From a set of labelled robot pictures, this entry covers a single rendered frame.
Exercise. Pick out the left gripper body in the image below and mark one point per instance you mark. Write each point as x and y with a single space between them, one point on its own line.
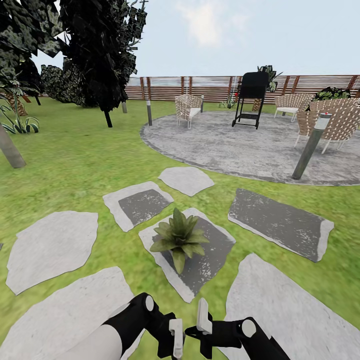
164 337

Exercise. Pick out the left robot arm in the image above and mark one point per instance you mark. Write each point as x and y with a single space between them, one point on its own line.
111 340

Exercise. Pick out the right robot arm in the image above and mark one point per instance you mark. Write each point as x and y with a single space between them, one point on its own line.
233 334

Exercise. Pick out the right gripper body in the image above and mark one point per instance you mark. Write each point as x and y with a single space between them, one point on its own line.
216 339

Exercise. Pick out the charcoal grill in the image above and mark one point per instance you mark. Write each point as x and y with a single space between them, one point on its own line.
252 85

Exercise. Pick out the pot plant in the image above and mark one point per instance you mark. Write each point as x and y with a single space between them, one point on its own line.
180 238

